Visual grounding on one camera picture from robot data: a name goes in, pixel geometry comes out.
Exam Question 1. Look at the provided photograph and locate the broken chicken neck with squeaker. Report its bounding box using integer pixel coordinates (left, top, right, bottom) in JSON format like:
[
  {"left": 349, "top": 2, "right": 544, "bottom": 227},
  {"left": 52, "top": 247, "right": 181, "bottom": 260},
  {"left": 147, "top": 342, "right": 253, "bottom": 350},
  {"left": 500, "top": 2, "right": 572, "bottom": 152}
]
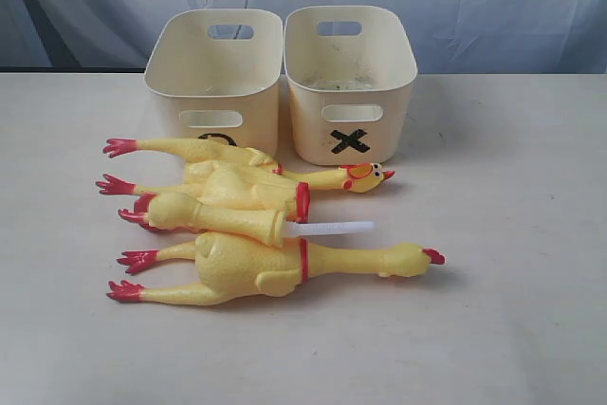
[{"left": 119, "top": 193, "right": 375, "bottom": 247}]

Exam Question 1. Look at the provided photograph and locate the headless yellow rubber chicken body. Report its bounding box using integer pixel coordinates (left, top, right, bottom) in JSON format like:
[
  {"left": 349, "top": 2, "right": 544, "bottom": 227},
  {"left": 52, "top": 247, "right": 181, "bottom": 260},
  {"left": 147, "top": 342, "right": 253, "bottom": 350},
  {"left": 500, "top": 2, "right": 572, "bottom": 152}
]
[{"left": 120, "top": 169, "right": 310, "bottom": 232}]

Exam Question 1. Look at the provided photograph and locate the yellow rubber chicken face down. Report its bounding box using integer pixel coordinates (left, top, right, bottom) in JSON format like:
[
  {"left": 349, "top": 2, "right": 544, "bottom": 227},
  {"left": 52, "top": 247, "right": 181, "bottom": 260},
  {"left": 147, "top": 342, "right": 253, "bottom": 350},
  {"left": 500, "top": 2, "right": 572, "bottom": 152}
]
[{"left": 107, "top": 231, "right": 446, "bottom": 306}]

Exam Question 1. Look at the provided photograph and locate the yellow rubber chicken facing up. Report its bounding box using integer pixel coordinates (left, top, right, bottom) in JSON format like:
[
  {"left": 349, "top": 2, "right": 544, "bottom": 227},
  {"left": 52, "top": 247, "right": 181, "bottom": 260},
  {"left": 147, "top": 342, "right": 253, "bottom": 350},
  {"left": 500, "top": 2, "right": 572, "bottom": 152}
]
[{"left": 102, "top": 138, "right": 395, "bottom": 193}]

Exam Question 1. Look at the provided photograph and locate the cream bin with X mark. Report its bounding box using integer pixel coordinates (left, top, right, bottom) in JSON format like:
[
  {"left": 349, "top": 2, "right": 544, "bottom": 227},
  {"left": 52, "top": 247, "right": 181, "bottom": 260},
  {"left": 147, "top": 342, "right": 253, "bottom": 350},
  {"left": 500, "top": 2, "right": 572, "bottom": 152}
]
[{"left": 284, "top": 6, "right": 417, "bottom": 165}]

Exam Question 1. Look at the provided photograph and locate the cream bin with circle mark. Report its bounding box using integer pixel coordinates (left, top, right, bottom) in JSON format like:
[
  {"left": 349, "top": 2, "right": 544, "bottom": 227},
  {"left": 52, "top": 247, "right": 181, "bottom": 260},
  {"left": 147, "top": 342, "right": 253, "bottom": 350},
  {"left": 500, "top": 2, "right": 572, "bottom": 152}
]
[{"left": 144, "top": 9, "right": 283, "bottom": 155}]

